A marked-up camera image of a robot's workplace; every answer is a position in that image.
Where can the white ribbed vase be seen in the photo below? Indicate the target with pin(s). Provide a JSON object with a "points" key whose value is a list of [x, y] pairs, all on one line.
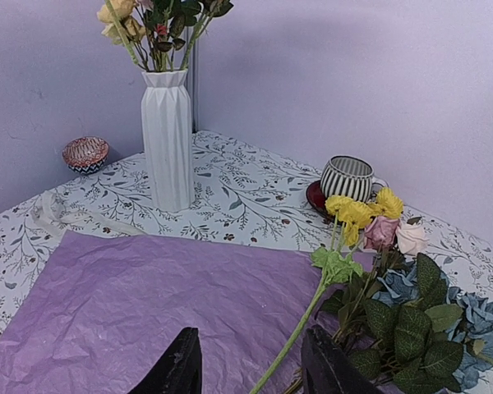
{"points": [[166, 118]]}

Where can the purple wrapping paper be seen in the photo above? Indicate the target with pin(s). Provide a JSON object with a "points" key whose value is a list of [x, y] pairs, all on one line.
{"points": [[103, 311]]}

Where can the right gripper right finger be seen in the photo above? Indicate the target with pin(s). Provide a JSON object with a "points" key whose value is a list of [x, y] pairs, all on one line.
{"points": [[327, 370]]}

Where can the floral patterned table mat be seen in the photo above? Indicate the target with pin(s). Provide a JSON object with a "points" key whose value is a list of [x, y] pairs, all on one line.
{"points": [[244, 195]]}

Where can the white printed ribbon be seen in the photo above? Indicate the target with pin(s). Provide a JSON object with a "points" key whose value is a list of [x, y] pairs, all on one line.
{"points": [[52, 217]]}

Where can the bright yellow flower stem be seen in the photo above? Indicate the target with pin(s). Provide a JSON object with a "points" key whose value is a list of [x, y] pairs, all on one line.
{"points": [[336, 262]]}

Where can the pink patterned ball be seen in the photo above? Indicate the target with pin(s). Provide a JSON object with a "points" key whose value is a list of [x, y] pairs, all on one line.
{"points": [[86, 155]]}

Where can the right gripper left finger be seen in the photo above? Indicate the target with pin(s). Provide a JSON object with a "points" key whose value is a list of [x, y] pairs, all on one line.
{"points": [[178, 370]]}

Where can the peach pink rose stem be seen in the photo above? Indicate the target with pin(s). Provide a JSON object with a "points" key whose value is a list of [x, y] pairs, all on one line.
{"points": [[200, 14]]}

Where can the mauve pink flower stem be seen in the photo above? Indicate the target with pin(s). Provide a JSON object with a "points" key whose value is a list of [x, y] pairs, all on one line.
{"points": [[384, 235]]}

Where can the left aluminium frame post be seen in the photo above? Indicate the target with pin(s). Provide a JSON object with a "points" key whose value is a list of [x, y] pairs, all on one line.
{"points": [[194, 87]]}

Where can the dark red coaster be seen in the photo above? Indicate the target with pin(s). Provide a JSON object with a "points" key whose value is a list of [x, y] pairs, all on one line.
{"points": [[316, 199]]}

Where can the striped grey mug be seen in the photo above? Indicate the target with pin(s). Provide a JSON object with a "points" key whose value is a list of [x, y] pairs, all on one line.
{"points": [[351, 177]]}

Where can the pale yellow rose stem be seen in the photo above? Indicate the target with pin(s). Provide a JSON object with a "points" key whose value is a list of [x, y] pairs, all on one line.
{"points": [[134, 30]]}

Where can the blue fabric flower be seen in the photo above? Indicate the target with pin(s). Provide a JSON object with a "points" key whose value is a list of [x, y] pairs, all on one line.
{"points": [[403, 324]]}

